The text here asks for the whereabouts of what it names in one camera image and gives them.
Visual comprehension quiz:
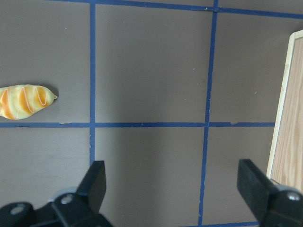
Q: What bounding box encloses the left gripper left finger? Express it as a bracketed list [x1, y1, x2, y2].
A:
[76, 161, 106, 213]

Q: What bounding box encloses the toy bread loaf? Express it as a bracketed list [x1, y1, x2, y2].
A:
[0, 84, 57, 120]

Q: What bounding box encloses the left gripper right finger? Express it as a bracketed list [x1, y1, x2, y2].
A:
[237, 159, 279, 221]

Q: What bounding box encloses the wooden drawer cabinet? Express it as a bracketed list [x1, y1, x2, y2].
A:
[267, 31, 303, 191]

